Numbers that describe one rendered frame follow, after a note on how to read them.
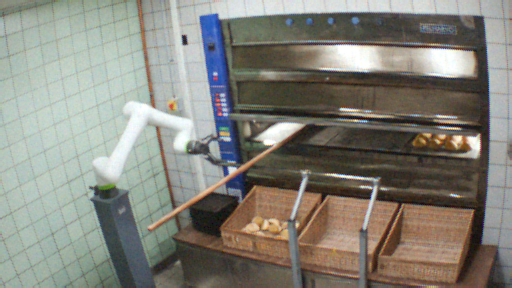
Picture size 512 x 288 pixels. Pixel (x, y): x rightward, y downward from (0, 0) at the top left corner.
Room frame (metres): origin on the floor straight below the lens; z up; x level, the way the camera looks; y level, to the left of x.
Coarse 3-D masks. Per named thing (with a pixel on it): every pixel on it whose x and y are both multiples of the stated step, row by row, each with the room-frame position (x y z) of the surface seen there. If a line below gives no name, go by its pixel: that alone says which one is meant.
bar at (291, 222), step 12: (252, 168) 3.12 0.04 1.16; (264, 168) 3.07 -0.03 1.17; (276, 168) 3.03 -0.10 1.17; (348, 180) 2.72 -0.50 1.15; (360, 180) 2.67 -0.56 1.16; (372, 180) 2.62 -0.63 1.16; (300, 192) 2.84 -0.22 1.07; (372, 204) 2.53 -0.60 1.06; (288, 228) 2.72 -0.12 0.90; (288, 240) 2.73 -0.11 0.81; (360, 240) 2.43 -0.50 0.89; (360, 252) 2.43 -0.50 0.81; (300, 264) 2.73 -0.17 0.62; (360, 264) 2.43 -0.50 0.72; (300, 276) 2.72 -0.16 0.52; (360, 276) 2.43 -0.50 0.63
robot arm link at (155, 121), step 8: (152, 112) 3.10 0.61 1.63; (160, 112) 3.16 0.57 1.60; (152, 120) 3.09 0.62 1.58; (160, 120) 3.13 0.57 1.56; (168, 120) 3.17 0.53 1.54; (176, 120) 3.21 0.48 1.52; (184, 120) 3.25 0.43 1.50; (168, 128) 3.19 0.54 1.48; (176, 128) 3.20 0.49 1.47; (184, 128) 3.23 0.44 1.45; (192, 128) 3.27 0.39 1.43
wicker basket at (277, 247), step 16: (272, 192) 3.47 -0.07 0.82; (288, 192) 3.39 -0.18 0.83; (304, 192) 3.32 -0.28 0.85; (240, 208) 3.38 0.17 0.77; (256, 208) 3.52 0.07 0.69; (272, 208) 3.44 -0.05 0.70; (288, 208) 3.37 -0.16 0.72; (304, 208) 3.29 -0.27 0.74; (224, 224) 3.22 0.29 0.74; (240, 224) 3.36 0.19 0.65; (304, 224) 3.04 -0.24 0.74; (224, 240) 3.19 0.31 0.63; (240, 240) 3.23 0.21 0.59; (256, 240) 3.02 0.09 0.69; (272, 240) 2.94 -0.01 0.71; (272, 256) 2.95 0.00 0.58; (288, 256) 2.88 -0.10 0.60
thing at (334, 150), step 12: (252, 144) 3.58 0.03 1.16; (264, 144) 3.51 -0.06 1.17; (288, 144) 3.42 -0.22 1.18; (300, 144) 3.38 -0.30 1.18; (312, 144) 3.34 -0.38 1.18; (360, 156) 3.07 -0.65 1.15; (372, 156) 3.01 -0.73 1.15; (384, 156) 2.96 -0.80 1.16; (396, 156) 2.91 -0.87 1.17; (408, 156) 2.85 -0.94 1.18; (420, 156) 2.81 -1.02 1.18; (432, 156) 2.77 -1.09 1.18; (444, 156) 2.73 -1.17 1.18
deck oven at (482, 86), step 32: (224, 32) 3.64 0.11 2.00; (480, 32) 2.52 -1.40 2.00; (480, 64) 2.53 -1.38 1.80; (480, 96) 2.53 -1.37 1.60; (256, 128) 3.74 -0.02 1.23; (480, 128) 2.53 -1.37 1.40; (352, 160) 3.11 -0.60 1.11; (384, 160) 2.96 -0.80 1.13; (480, 160) 2.53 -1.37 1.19; (352, 192) 3.12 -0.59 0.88; (384, 192) 2.96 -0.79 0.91; (480, 192) 2.53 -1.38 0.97; (480, 224) 2.51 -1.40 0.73
